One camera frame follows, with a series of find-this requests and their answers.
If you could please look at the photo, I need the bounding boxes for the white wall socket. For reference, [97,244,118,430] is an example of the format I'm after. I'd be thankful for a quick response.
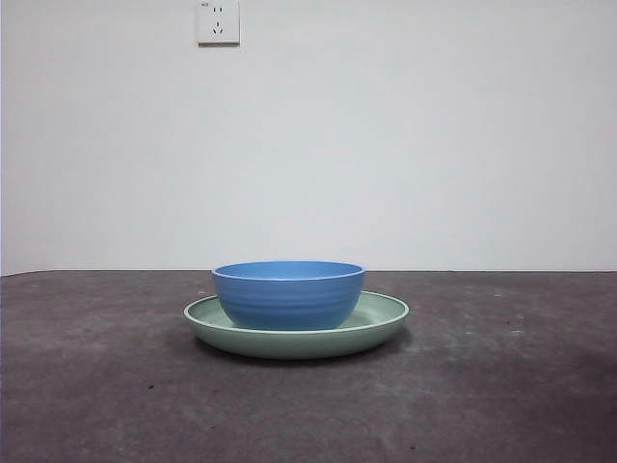
[196,0,241,47]

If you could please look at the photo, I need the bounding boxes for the blue ribbed bowl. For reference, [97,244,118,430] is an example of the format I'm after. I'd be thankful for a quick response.
[210,260,366,332]

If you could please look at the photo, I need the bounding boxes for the green round plate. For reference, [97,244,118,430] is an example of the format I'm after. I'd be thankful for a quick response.
[183,290,411,361]

